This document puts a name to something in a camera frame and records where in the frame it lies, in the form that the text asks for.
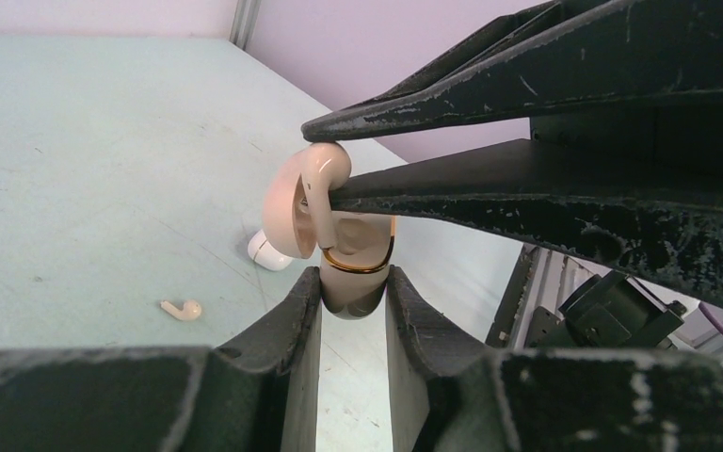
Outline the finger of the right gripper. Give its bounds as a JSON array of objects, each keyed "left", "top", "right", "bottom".
[
  {"left": 301, "top": 1, "right": 723, "bottom": 142},
  {"left": 329, "top": 139, "right": 723, "bottom": 309}
]

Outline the white earbud charging case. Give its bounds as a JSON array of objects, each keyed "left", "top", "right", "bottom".
[{"left": 247, "top": 230, "right": 293, "bottom": 272}]

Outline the pink earbud charging case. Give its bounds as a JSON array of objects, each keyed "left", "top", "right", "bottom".
[{"left": 262, "top": 148, "right": 396, "bottom": 320}]

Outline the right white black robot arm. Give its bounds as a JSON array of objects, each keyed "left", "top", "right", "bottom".
[{"left": 302, "top": 1, "right": 723, "bottom": 347}]

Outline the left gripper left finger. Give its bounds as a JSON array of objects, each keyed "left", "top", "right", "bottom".
[{"left": 0, "top": 267, "right": 321, "bottom": 451}]

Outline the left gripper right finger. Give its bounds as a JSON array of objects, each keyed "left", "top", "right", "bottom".
[{"left": 385, "top": 266, "right": 723, "bottom": 451}]

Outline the aluminium frame rail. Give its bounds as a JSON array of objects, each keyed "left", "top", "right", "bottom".
[{"left": 485, "top": 245, "right": 593, "bottom": 348}]

